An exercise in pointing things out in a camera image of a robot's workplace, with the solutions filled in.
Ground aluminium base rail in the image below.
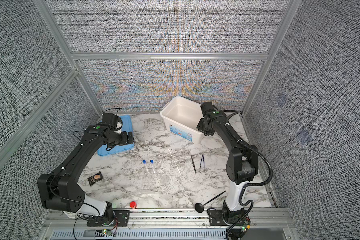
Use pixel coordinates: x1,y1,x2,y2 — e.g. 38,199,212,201
42,208,296,231

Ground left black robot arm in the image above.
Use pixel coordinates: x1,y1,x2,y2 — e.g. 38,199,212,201
37,113,134,226

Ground white plastic storage bin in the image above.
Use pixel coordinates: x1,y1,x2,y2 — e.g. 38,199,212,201
160,96,204,144

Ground red bottle cap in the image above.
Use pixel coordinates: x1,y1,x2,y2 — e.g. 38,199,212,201
130,201,137,209

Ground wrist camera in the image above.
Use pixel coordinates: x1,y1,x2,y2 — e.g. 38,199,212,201
201,102,216,116
101,113,123,132

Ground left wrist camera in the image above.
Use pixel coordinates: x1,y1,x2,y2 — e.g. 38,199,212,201
101,113,123,132

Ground black long handled ladle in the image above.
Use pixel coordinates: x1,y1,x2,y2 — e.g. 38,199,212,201
194,191,226,213

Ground blue plastic bin lid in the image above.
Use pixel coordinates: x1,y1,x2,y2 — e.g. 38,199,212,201
97,115,135,157

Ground blue capped test tube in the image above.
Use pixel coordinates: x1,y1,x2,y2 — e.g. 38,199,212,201
143,160,150,175
150,160,156,175

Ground dark snack packet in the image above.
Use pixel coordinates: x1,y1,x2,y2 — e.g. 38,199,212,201
88,172,104,187

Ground metal tweezers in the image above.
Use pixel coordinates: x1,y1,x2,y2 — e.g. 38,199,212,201
191,155,197,174

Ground glass stirring rod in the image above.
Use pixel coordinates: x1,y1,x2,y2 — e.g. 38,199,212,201
168,149,182,176

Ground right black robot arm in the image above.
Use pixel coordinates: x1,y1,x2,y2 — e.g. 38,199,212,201
197,102,258,225

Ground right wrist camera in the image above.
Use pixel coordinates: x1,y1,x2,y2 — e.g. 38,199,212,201
201,102,216,116

